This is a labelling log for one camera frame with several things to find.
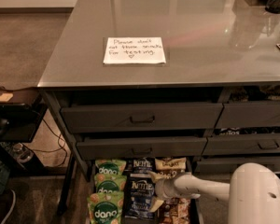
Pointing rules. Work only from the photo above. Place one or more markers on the black side shelf unit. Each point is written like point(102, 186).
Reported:
point(21, 112)

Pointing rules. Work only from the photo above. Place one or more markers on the grey drawer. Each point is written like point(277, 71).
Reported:
point(229, 165)
point(264, 143)
point(140, 117)
point(250, 114)
point(92, 149)

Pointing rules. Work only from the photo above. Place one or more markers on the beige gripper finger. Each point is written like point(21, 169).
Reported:
point(156, 203)
point(154, 176)

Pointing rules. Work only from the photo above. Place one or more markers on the tan chip bag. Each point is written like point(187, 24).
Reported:
point(168, 174)
point(171, 164)

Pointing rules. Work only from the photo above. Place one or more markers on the back tan chip bag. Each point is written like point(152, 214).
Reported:
point(171, 164)

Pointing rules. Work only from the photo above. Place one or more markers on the middle left grey drawer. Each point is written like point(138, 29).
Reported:
point(92, 149)

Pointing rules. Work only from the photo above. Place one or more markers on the middle green Dang chip bag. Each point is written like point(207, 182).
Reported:
point(107, 183)

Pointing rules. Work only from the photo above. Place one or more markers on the front green Dang chip bag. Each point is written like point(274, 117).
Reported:
point(106, 208)

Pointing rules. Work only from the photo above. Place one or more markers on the top left grey drawer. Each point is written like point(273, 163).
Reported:
point(140, 117)

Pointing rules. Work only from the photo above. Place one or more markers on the bottom right grey drawer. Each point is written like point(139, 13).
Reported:
point(229, 165)

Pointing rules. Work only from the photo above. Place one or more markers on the back green Dang chip bag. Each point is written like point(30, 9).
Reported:
point(110, 167)

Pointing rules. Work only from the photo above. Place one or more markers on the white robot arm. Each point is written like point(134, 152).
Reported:
point(252, 195)

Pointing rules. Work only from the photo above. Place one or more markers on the white handwritten paper note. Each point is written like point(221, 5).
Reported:
point(134, 50)

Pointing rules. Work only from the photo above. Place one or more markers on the grey metal counter cabinet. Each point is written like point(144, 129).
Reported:
point(217, 52)

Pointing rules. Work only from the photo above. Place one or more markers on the brown Sea Salt chip bag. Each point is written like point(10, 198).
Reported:
point(174, 211)

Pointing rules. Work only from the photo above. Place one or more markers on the middle right grey drawer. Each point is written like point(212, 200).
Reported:
point(264, 143)

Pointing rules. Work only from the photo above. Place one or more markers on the middle tan chip bag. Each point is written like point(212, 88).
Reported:
point(168, 174)

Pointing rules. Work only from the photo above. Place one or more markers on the dark sneaker shoe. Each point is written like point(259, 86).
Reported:
point(7, 204)

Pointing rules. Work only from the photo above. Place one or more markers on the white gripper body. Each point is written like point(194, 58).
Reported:
point(168, 188)

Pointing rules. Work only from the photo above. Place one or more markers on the blue kettle chip bag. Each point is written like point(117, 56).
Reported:
point(140, 191)
point(143, 165)

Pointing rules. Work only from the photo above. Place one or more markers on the green dang chip bag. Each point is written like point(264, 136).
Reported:
point(106, 208)
point(110, 167)
point(107, 183)

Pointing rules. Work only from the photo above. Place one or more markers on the bottom left open drawer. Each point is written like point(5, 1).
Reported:
point(193, 215)

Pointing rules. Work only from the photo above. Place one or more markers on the top right grey drawer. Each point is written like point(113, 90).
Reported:
point(250, 114)

